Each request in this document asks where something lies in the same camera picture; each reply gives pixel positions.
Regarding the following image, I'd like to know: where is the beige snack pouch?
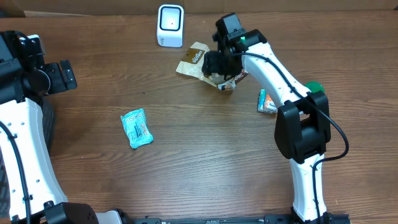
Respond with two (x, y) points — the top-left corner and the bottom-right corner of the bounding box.
(176, 42), (248, 91)

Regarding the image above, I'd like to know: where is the teal Kleenex tissue pack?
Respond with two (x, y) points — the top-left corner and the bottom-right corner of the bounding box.
(257, 89), (266, 113)

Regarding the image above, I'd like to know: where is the orange tissue pack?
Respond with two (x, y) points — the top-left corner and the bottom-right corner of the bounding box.
(263, 94), (277, 113)

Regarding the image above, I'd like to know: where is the green lid jar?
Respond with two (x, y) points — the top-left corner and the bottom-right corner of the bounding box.
(305, 82), (325, 93)

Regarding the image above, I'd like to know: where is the mint green wipes pack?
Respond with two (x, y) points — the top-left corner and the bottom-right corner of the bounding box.
(121, 108), (154, 149)

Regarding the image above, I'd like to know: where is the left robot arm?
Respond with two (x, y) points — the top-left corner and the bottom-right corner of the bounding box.
(1, 30), (128, 223)

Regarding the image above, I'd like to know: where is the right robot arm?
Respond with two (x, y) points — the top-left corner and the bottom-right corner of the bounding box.
(202, 13), (350, 223)

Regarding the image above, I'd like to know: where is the white barcode scanner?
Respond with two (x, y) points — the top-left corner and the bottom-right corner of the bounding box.
(157, 4), (184, 48)

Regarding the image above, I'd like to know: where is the dark grey plastic basket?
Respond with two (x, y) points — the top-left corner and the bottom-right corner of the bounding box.
(40, 98), (56, 152)

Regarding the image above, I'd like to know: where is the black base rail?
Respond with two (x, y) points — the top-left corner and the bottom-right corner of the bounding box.
(124, 213), (352, 224)

